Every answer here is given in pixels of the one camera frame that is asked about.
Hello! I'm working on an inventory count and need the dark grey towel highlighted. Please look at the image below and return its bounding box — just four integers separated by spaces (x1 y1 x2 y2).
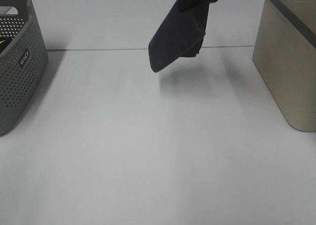
148 0 209 73

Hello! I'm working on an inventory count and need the beige plastic basket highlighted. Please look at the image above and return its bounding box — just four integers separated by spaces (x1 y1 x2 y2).
252 0 316 132

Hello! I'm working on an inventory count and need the grey perforated plastic basket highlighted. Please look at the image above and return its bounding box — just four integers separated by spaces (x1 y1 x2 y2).
0 0 48 135

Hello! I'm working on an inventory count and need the black yellow item in basket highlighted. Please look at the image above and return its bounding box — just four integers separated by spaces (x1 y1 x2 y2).
0 38 12 53

